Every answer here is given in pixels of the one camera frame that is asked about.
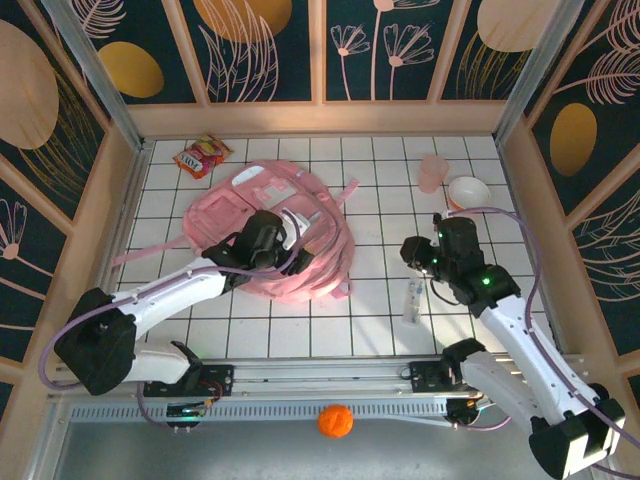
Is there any pink backpack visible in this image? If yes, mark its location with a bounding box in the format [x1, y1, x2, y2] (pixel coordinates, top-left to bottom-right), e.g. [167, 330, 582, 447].
[113, 158, 361, 305]

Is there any red snack bag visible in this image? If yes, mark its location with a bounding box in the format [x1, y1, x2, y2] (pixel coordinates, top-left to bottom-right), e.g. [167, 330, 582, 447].
[172, 133, 236, 181]

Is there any orange and white bowl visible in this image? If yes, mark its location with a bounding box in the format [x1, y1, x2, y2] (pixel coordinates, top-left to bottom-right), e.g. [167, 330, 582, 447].
[447, 175, 492, 214]

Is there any pink plastic cup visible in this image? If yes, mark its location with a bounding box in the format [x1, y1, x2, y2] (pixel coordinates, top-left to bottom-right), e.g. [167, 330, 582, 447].
[418, 154, 450, 194]

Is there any orange ball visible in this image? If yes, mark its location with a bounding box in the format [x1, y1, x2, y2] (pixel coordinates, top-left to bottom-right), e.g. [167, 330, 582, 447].
[317, 403, 355, 440]

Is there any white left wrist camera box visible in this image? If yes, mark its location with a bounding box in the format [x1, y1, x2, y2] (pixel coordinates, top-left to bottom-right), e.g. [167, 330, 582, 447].
[278, 206, 312, 251]

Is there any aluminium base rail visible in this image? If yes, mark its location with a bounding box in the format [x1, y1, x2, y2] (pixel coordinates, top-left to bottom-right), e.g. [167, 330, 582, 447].
[47, 352, 587, 401]

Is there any aluminium side rail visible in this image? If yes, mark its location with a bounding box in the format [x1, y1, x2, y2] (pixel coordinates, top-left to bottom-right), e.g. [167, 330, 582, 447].
[74, 142, 151, 364]

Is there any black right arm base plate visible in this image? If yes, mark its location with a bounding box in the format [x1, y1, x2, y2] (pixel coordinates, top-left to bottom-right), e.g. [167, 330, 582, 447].
[408, 358, 501, 394]

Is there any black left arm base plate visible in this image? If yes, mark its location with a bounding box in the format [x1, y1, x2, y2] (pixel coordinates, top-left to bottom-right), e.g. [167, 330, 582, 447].
[143, 363, 235, 399]

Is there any slotted grey cable duct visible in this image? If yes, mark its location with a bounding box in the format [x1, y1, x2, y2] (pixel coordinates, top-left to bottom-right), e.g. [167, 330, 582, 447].
[68, 397, 451, 426]

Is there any white flat cable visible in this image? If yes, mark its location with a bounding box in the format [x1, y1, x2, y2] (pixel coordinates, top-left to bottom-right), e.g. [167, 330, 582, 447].
[349, 412, 454, 430]

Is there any aluminium frame post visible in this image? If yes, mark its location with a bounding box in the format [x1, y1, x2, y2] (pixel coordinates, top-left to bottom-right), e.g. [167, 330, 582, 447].
[492, 0, 587, 146]
[39, 0, 147, 151]

